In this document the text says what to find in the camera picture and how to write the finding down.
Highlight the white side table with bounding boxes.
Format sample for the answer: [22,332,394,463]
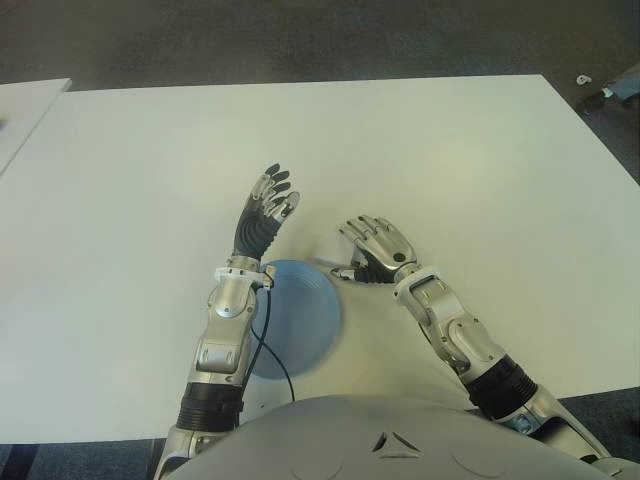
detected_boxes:
[0,77,73,176]

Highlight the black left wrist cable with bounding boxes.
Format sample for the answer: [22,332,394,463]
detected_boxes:
[244,287,297,402]

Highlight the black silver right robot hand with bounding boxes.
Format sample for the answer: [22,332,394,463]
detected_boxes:
[330,214,419,286]

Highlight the person's blue jeans leg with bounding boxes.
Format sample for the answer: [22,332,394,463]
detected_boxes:
[612,69,640,100]

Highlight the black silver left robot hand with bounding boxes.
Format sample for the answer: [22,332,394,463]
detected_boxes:
[232,162,303,262]

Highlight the grey robot torso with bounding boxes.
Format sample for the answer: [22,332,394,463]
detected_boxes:
[164,393,621,480]

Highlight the blue plastic plate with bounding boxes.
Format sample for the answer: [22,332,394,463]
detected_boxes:
[249,258,346,384]

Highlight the black shoe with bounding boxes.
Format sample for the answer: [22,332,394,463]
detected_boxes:
[582,89,609,115]

